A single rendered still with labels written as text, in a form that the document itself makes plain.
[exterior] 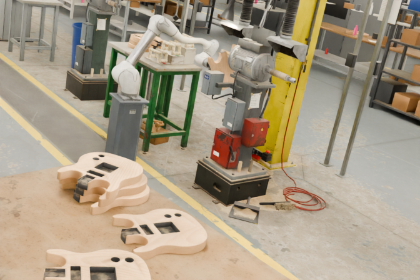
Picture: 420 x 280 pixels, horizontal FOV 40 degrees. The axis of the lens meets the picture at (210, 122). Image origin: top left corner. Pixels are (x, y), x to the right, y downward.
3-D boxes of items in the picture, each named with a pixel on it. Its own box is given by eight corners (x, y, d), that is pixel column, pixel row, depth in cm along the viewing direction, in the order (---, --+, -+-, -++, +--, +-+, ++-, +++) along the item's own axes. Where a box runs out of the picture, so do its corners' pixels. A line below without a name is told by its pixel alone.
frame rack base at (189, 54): (194, 64, 607) (197, 49, 602) (183, 64, 597) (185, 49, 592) (177, 57, 625) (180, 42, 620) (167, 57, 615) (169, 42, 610)
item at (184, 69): (190, 135, 621) (202, 68, 598) (145, 139, 584) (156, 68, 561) (159, 115, 665) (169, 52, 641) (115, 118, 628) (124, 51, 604)
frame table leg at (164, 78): (159, 131, 665) (170, 56, 637) (154, 131, 662) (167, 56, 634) (155, 129, 669) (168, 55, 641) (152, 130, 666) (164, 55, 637)
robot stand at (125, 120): (110, 172, 536) (120, 102, 514) (100, 160, 558) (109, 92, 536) (137, 170, 551) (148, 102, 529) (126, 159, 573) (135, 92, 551)
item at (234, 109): (240, 130, 513) (252, 72, 496) (231, 131, 507) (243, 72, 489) (229, 124, 524) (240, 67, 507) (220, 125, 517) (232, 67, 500)
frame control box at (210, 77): (234, 105, 512) (239, 78, 504) (215, 107, 498) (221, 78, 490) (217, 97, 529) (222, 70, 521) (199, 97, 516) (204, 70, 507)
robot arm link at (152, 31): (114, 81, 530) (105, 74, 546) (127, 89, 540) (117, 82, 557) (162, 14, 532) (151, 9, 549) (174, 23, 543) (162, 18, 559)
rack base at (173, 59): (183, 64, 597) (184, 55, 595) (170, 65, 586) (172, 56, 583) (167, 57, 616) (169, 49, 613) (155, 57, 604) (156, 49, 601)
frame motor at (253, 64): (273, 83, 509) (279, 55, 501) (251, 84, 492) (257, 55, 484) (243, 70, 538) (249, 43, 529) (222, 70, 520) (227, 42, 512)
